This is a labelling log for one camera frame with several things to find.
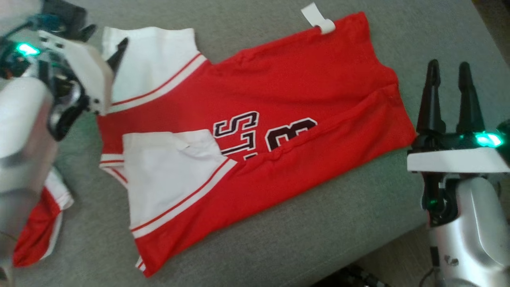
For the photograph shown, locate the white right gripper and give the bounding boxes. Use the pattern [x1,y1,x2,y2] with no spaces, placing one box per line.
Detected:
[406,59,510,174]

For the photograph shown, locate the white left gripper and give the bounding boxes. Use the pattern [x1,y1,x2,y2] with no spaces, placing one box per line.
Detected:
[38,24,129,116]

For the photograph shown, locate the red white basketball jersey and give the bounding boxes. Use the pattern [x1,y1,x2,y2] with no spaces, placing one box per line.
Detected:
[97,2,417,278]

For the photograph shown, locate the red shorts with white stripe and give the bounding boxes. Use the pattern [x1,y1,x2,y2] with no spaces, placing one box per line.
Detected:
[12,167,75,268]

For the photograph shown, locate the large grey sofa seat cushion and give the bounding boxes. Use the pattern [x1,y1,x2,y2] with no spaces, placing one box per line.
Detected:
[0,0,510,287]

